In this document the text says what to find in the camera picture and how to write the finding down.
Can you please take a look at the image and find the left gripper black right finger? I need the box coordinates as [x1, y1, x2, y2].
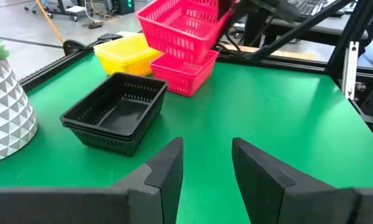
[231, 137, 373, 224]

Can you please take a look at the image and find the orange-yellow floor cable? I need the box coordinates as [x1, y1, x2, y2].
[34, 0, 65, 44]

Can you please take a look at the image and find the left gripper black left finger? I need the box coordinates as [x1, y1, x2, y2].
[0, 137, 185, 224]

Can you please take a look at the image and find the black computer with green lights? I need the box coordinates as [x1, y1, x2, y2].
[111, 0, 136, 16]

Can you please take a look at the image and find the succulent in white patterned pot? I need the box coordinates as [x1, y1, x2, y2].
[0, 36, 38, 165]

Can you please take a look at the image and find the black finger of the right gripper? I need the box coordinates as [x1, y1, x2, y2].
[218, 0, 237, 20]

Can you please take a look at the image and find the wheeled equipment cart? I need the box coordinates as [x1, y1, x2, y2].
[24, 0, 81, 22]

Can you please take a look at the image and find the tangle of floor cables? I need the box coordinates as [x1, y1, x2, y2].
[82, 0, 121, 30]

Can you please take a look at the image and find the silver metal bracket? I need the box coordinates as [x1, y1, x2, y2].
[341, 41, 360, 101]

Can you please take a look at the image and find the red plastic basket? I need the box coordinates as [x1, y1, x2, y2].
[150, 49, 220, 91]
[153, 67, 218, 98]
[136, 0, 237, 65]

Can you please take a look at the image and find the light wooden side board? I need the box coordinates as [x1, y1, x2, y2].
[223, 43, 316, 62]

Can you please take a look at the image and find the yellow plastic basket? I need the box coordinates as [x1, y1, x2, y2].
[93, 33, 163, 68]
[99, 55, 161, 73]
[104, 61, 158, 77]

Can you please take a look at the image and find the black computer keyboard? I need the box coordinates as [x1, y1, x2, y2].
[285, 0, 346, 17]

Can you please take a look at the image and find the office desk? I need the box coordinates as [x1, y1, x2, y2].
[245, 12, 372, 47]

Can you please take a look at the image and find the black plastic basket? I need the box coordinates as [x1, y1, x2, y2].
[61, 83, 168, 143]
[59, 72, 169, 138]
[68, 90, 167, 157]

